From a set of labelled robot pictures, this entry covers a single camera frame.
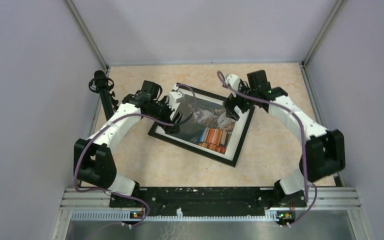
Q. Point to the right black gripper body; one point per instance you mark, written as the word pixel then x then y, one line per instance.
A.
pixel 243 103

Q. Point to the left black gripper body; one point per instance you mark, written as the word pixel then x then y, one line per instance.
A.
pixel 162 111

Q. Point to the black picture frame brown backing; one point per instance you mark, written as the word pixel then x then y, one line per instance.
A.
pixel 238 145

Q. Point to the cat and books photo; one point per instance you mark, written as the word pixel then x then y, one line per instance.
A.
pixel 209 127

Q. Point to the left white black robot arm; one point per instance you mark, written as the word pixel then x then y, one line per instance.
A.
pixel 93 157

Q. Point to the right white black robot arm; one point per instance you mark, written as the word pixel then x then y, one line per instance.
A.
pixel 323 150

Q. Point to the black microphone orange tip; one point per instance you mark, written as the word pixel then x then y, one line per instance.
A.
pixel 103 85

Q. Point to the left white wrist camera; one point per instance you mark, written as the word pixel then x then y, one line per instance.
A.
pixel 175 97

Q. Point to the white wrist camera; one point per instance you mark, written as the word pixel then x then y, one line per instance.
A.
pixel 233 82
pixel 175 97

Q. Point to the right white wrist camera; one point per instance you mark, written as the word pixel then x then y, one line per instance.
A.
pixel 233 82

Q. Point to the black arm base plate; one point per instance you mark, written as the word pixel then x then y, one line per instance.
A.
pixel 264 197

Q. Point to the white slotted cable duct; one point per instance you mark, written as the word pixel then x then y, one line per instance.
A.
pixel 127 216

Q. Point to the aluminium front rail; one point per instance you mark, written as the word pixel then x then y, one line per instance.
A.
pixel 326 198

